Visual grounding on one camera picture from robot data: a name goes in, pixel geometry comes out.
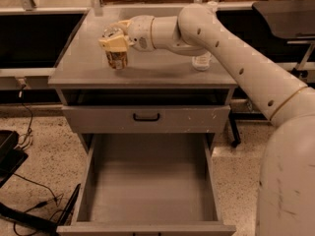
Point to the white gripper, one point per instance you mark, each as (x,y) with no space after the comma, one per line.
(140,32)

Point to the grey drawer cabinet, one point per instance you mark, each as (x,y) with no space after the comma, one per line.
(159,78)

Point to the black drawer handle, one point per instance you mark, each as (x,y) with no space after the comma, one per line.
(146,118)

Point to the clear plastic water bottle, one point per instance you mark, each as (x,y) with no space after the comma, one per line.
(202,63)

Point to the closed grey top drawer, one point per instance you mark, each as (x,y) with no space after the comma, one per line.
(119,119)

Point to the orange soda can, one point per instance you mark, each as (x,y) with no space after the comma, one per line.
(116,60)

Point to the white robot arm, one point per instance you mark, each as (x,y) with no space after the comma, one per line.
(286,194)

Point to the open grey middle drawer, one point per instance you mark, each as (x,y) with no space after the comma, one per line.
(148,185)

